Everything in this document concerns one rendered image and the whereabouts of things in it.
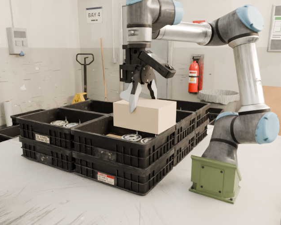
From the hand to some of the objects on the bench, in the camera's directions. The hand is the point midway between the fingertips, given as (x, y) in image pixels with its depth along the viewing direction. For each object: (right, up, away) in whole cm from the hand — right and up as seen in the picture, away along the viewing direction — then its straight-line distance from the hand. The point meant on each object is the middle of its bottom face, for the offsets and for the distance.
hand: (145, 109), depth 80 cm
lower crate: (-9, -30, +43) cm, 54 cm away
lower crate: (-44, -25, +63) cm, 81 cm away
